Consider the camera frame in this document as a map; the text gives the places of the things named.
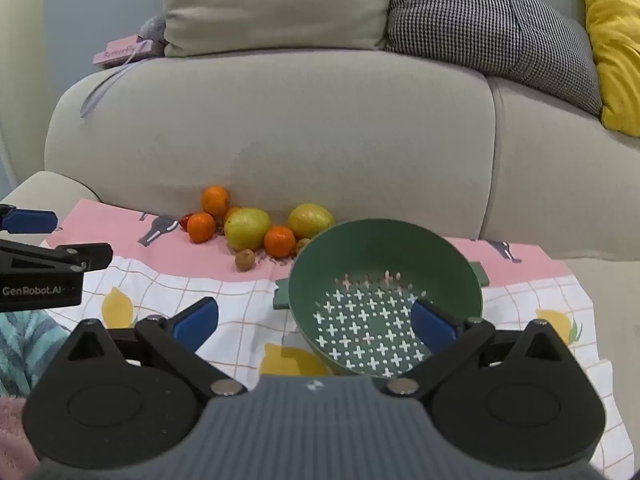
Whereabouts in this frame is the yellow cushion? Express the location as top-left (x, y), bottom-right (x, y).
top-left (580, 0), bottom-right (640, 138)

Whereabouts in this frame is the lilac ribbon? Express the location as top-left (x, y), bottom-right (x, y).
top-left (80, 52), bottom-right (151, 118)

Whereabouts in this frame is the pink gift box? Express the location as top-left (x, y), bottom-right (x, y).
top-left (92, 34), bottom-right (166, 71)

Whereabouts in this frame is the grey plush toy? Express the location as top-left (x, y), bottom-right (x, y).
top-left (139, 15), bottom-right (168, 46)

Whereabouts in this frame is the pink checked printed cloth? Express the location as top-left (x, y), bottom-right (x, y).
top-left (37, 199), bottom-right (623, 480)

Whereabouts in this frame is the beige fabric sofa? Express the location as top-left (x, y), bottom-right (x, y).
top-left (0, 0), bottom-right (640, 480)

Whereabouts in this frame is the beige cushion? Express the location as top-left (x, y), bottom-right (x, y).
top-left (162, 0), bottom-right (391, 58)

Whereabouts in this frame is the teal striped cloth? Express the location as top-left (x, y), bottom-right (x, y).
top-left (0, 310), bottom-right (71, 401)

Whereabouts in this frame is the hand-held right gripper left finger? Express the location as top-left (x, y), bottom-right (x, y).
top-left (67, 296), bottom-right (248, 396)

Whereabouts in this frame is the pink fluffy cloth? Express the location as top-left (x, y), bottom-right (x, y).
top-left (0, 395), bottom-right (41, 480)

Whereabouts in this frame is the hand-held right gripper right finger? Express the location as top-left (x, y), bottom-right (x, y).
top-left (385, 299), bottom-right (576, 396)

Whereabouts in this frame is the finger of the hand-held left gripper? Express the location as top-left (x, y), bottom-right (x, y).
top-left (0, 239), bottom-right (113, 275)
top-left (0, 204), bottom-right (58, 235)

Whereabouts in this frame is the green plastic colander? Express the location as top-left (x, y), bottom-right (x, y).
top-left (272, 218), bottom-right (491, 378)

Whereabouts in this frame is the black white houndstooth cushion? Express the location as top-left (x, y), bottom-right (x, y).
top-left (385, 0), bottom-right (603, 116)

